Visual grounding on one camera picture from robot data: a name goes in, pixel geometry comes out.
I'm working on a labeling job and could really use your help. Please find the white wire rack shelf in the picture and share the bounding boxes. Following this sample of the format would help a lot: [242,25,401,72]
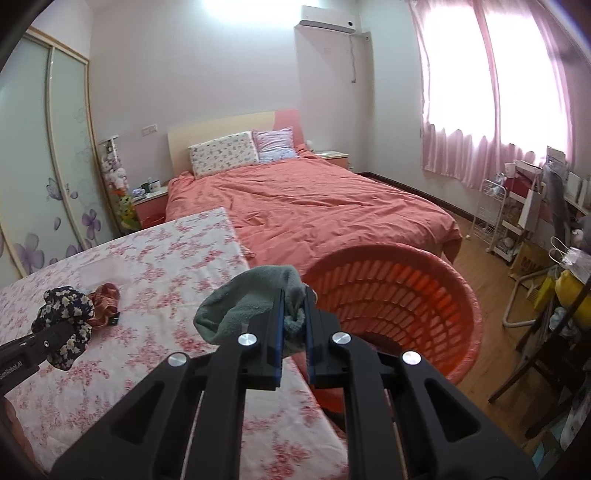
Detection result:
[466,179,533,264]

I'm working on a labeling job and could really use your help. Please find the black floral scrunchie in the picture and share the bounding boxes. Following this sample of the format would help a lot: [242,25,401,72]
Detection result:
[31,286,94,371]

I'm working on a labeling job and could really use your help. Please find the pink left nightstand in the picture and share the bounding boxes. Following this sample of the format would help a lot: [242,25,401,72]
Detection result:
[133,186,168,229]

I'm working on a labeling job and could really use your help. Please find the white mug on nightstand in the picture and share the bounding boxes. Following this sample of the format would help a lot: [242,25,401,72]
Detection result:
[148,180,161,192]

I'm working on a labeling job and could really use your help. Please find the orange plastic laundry basket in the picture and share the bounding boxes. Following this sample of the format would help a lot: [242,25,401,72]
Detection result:
[301,244,485,416]

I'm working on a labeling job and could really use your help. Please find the beige and pink headboard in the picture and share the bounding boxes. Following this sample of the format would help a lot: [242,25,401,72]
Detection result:
[167,109,305,176]

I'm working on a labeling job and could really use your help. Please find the floral white pillow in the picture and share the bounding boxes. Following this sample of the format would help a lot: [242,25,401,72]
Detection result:
[188,131,259,178]

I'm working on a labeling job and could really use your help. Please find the person's left hand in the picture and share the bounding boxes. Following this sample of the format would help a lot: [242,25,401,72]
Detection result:
[2,398,36,463]

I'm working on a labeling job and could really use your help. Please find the coral bed duvet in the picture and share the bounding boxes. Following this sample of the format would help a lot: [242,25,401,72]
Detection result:
[166,149,462,272]

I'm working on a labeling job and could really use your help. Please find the grey-green fuzzy sock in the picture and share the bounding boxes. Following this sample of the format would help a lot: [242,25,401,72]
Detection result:
[193,265,305,357]

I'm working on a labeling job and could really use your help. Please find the sliding wardrobe with flowers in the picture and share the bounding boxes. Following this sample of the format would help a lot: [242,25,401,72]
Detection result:
[1,29,120,286]

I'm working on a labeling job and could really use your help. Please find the plush toy display tube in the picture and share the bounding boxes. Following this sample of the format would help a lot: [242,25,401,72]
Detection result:
[97,136,141,234]

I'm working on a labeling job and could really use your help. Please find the clear plastic bag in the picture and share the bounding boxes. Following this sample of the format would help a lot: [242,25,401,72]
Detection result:
[78,258,125,289]

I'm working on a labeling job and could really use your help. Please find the yellow bag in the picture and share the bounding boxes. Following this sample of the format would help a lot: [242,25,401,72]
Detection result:
[555,270,591,330]

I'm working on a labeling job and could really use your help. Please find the floral pink tablecloth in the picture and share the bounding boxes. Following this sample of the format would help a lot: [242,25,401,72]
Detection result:
[1,209,348,479]

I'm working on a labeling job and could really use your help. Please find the white wall air conditioner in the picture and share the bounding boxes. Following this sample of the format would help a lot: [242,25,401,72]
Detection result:
[298,5,356,35]

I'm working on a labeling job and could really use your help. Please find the pink striped pillow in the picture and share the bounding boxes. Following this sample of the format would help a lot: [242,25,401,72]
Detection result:
[252,127,297,164]

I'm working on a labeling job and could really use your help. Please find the right nightstand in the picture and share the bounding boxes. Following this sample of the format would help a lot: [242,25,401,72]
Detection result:
[315,150,349,170]

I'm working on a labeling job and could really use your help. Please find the pink window curtain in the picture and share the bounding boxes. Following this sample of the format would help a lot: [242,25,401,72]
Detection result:
[410,1,574,188]

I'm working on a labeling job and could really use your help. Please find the wall power socket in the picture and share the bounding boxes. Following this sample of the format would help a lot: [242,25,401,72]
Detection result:
[141,124,158,137]

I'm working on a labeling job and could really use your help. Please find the red striped scrunchie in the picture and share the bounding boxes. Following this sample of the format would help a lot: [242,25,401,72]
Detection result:
[87,283,120,328]

